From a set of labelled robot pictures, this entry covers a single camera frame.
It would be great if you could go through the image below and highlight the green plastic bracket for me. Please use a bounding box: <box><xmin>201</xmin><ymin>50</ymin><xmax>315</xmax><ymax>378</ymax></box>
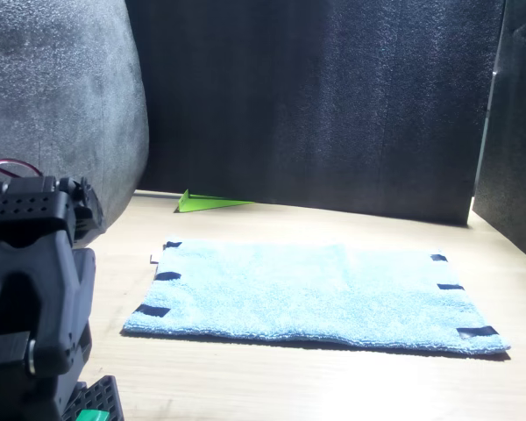
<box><xmin>174</xmin><ymin>189</ymin><xmax>256</xmax><ymax>215</ymax></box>

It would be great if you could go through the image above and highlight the light blue towel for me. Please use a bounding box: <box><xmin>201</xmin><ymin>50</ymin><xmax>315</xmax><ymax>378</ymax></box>
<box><xmin>122</xmin><ymin>238</ymin><xmax>512</xmax><ymax>356</ymax></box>

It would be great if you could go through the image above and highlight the curved grey foam sheet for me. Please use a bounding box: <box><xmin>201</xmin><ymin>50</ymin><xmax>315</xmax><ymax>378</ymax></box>
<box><xmin>0</xmin><ymin>0</ymin><xmax>151</xmax><ymax>229</ymax></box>

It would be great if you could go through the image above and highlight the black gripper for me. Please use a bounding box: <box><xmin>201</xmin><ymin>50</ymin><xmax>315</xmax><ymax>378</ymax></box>
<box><xmin>57</xmin><ymin>175</ymin><xmax>107</xmax><ymax>243</ymax></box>

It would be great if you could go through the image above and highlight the black arm servo wire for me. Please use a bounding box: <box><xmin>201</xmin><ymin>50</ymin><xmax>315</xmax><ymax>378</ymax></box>
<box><xmin>0</xmin><ymin>158</ymin><xmax>44</xmax><ymax>180</ymax></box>

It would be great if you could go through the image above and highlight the dark foam panel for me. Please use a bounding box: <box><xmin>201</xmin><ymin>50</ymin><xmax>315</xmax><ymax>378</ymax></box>
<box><xmin>124</xmin><ymin>0</ymin><xmax>506</xmax><ymax>228</ymax></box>
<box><xmin>472</xmin><ymin>0</ymin><xmax>526</xmax><ymax>268</ymax></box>

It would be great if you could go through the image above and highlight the black arm base block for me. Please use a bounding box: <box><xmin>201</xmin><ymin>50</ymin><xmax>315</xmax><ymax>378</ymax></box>
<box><xmin>64</xmin><ymin>375</ymin><xmax>124</xmax><ymax>421</ymax></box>

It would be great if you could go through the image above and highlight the green clamp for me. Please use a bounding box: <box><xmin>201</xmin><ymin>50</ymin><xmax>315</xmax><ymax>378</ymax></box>
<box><xmin>75</xmin><ymin>407</ymin><xmax>110</xmax><ymax>421</ymax></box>

